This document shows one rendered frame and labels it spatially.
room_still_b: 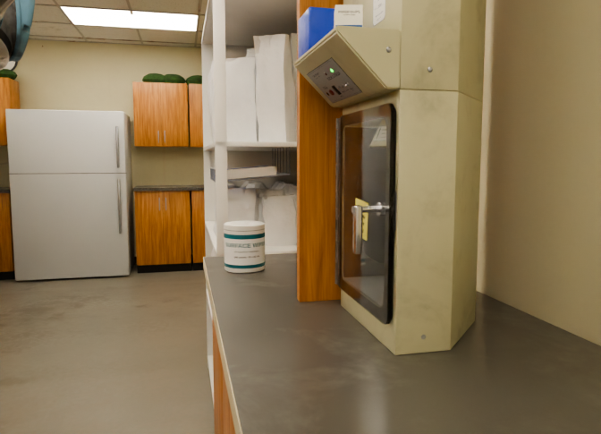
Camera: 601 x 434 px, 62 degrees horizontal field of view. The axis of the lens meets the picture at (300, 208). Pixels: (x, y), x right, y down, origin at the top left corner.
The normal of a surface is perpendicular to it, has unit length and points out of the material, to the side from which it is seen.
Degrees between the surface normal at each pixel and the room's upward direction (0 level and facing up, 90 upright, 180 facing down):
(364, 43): 90
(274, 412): 0
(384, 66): 90
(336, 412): 0
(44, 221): 90
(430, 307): 90
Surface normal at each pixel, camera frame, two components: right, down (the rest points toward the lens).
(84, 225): 0.23, 0.10
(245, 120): -0.25, 0.17
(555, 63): -0.97, 0.02
